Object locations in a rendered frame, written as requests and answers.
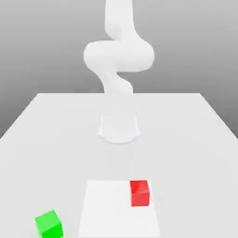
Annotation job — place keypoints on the small green cube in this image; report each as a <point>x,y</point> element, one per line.
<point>49,225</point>

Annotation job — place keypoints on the small red cube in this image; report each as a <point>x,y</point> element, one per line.
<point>139,195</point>

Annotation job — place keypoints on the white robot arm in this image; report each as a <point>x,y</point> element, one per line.
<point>119,55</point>

